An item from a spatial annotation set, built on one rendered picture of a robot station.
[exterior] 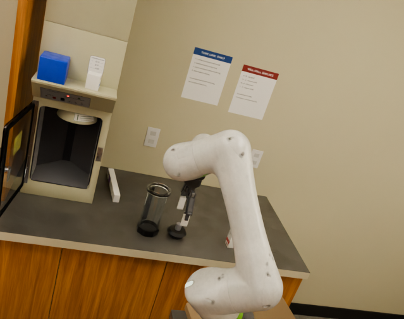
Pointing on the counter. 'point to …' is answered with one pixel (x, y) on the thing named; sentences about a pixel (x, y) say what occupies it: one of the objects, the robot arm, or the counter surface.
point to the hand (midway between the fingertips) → (182, 214)
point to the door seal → (6, 157)
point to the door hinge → (31, 140)
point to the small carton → (93, 80)
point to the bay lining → (64, 141)
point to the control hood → (106, 98)
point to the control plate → (64, 97)
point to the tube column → (93, 16)
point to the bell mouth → (76, 118)
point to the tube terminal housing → (114, 56)
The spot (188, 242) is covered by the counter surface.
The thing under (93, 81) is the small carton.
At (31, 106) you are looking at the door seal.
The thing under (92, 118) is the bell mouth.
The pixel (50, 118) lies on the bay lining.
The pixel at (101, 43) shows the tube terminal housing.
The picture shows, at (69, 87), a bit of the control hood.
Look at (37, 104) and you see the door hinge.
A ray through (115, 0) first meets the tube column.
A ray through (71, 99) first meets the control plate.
